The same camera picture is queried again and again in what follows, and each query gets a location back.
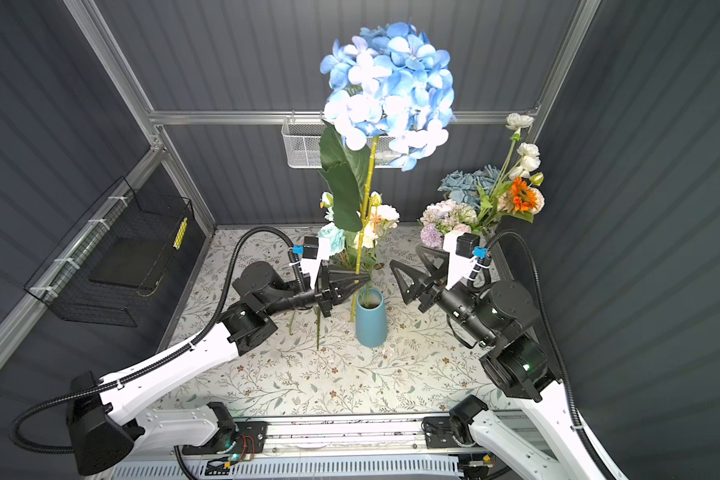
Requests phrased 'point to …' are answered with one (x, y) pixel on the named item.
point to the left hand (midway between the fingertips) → (369, 275)
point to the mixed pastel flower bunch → (318, 311)
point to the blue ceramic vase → (371, 323)
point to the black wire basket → (124, 246)
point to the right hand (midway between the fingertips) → (408, 260)
